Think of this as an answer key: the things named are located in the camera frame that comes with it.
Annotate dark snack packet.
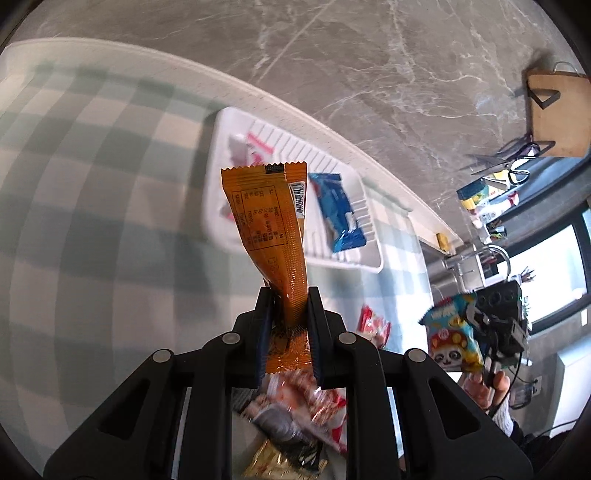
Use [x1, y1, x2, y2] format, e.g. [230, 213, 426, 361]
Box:
[240, 398, 324, 467]

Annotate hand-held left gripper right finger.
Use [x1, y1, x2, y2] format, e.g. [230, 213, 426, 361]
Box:
[307, 287, 534, 480]

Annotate yellow green box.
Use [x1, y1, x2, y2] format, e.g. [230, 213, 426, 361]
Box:
[457, 178, 492, 210]

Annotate green checked tablecloth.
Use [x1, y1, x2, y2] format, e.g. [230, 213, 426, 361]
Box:
[0, 38, 462, 480]

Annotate panda print snack packet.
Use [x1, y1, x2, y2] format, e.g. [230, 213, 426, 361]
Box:
[418, 292, 485, 373]

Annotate person's right forearm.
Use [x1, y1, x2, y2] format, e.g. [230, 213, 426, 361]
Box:
[490, 401, 525, 439]

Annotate pink white snack packet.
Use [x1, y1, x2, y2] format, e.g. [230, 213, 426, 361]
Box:
[228, 132, 274, 168]

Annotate wooden board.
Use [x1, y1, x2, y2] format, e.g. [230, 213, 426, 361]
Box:
[526, 68, 591, 158]

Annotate white plastic tray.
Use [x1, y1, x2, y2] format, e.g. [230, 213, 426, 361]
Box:
[201, 107, 385, 275]

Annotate blue snack packet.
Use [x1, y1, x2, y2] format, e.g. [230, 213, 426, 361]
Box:
[308, 172, 367, 253]

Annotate orange snack packet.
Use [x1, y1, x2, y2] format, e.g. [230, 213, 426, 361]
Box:
[220, 161, 313, 374]

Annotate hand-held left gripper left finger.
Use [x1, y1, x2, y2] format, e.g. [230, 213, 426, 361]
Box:
[44, 287, 274, 480]

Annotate red nut snack packet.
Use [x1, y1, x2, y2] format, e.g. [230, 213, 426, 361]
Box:
[265, 373, 348, 455]

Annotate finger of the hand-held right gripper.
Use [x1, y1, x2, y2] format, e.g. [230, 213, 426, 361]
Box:
[465, 305, 498, 344]

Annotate gold snack packet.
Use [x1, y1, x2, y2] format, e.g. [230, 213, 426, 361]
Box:
[242, 438, 328, 480]

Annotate red white snack packet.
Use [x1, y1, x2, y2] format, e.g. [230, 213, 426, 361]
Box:
[359, 305, 392, 349]

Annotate person's right hand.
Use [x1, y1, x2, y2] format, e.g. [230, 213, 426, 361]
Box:
[458, 369, 512, 412]

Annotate scissors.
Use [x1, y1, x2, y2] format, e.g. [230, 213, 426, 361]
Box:
[464, 143, 541, 185]

